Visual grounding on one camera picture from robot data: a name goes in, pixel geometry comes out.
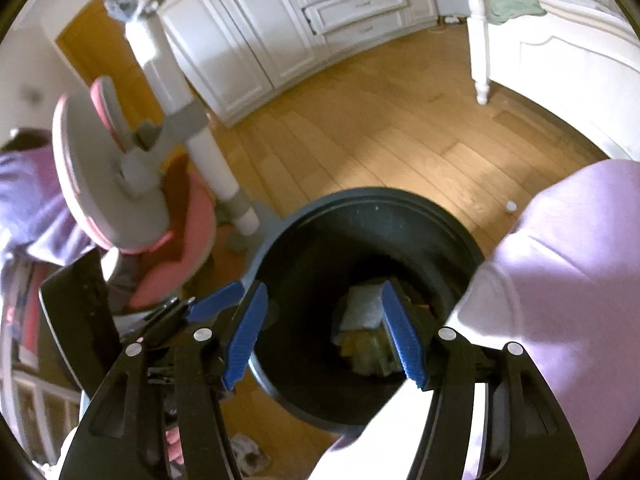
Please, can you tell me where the purple clothing pile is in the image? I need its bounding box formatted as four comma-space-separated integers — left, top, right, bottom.
1, 128, 94, 266

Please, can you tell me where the pink grey desk chair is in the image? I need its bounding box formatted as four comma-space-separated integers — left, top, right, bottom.
51, 76, 216, 310

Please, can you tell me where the green cloth on bed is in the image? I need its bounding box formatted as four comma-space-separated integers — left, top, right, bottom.
487, 0, 547, 25

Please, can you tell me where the black round trash bin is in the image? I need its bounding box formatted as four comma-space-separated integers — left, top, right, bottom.
246, 188, 484, 434

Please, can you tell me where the trash inside bin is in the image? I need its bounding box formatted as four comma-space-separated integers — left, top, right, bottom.
334, 281, 433, 388

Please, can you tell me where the purple tablecloth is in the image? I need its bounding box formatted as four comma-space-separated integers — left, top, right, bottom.
312, 159, 640, 479

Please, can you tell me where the crumpled paper on floor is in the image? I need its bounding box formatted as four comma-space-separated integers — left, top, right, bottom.
230, 434, 271, 477

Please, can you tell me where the white wardrobe with drawers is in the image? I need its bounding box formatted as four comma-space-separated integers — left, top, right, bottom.
160, 0, 437, 125

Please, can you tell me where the white bed frame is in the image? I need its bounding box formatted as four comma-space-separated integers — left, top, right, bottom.
466, 0, 639, 159

